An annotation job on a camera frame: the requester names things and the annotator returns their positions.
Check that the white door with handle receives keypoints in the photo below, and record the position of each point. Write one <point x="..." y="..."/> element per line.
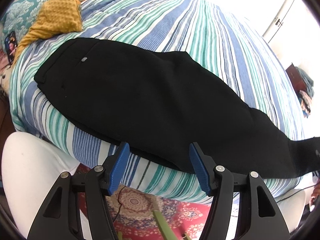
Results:
<point x="273" y="13"/>

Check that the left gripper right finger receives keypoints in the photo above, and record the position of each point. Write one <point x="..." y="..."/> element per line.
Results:
<point x="259" y="216"/>

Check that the smartphone on bed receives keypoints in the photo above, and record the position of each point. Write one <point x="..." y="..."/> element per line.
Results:
<point x="11" y="46"/>

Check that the black pants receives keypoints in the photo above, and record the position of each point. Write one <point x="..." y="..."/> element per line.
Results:
<point x="159" y="103"/>

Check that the person right hand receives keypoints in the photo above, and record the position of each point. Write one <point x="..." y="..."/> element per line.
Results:
<point x="315" y="193"/>

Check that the white trouser leg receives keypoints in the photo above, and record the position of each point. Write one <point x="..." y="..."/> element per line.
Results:
<point x="30" y="166"/>

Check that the teal floral pillow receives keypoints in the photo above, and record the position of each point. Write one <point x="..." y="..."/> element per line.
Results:
<point x="19" y="17"/>

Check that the red patterned rug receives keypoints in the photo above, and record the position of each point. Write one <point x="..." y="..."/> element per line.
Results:
<point x="132" y="214"/>

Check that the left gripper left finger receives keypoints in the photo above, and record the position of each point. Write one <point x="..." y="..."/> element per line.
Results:
<point x="59" y="215"/>

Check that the dark wooden cabinet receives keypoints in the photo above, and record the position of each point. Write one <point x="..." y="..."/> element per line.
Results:
<point x="297" y="82"/>

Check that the pile of clothes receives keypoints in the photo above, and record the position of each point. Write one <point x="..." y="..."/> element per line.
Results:
<point x="306" y="94"/>

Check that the mustard yellow knit cushion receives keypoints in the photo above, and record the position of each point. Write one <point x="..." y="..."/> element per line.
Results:
<point x="55" y="17"/>

